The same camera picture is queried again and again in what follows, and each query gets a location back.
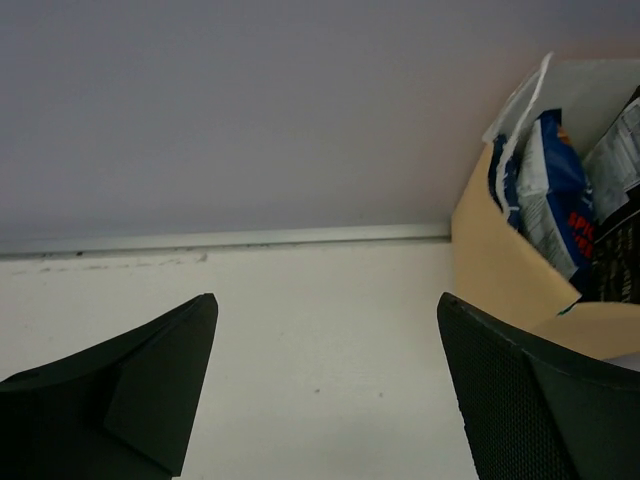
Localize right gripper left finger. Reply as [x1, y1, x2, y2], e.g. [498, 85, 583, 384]
[1, 293, 218, 479]

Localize blue chip snack bag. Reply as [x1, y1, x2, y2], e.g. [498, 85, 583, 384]
[516, 109, 595, 293]

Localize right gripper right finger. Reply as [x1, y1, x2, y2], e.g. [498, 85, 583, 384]
[437, 293, 639, 479]

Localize dark brown snack packet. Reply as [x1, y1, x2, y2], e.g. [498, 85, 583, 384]
[583, 91, 639, 304]

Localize blue white snack packet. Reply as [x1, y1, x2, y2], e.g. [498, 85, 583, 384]
[488, 134, 521, 231]

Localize brown paper bag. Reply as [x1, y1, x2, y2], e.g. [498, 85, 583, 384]
[451, 55, 639, 360]

